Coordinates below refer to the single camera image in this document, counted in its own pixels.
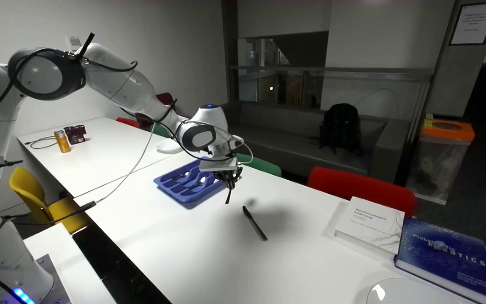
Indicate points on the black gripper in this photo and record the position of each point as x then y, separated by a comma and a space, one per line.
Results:
226, 171

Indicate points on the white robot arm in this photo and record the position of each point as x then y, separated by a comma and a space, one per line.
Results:
49, 75

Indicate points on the blue cutlery tray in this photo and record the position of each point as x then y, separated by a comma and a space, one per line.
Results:
187, 185

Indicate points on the green chair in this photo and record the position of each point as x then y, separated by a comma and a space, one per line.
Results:
258, 165

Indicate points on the white plate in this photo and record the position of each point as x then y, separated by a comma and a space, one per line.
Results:
169, 148

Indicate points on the grey sofa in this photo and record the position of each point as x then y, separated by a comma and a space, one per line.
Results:
290, 139

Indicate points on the dark red armchair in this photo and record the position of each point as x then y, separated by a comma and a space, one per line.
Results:
143, 123

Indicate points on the red chair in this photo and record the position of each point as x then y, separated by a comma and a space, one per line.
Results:
346, 185

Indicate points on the black backpack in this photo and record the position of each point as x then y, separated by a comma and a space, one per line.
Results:
339, 129

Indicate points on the white book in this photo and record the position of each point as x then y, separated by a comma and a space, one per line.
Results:
366, 226

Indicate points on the maroon small object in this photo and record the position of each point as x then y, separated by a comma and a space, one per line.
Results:
76, 134

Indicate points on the orange small box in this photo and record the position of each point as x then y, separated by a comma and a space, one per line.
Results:
61, 141

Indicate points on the yellow chair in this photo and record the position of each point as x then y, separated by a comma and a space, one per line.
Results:
30, 192

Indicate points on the orange-lidded bin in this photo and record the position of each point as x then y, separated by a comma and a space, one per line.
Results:
437, 160

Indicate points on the blue hardcover book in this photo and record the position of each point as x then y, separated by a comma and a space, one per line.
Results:
444, 258

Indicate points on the wall poster frame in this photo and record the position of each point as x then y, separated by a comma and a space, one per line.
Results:
469, 26

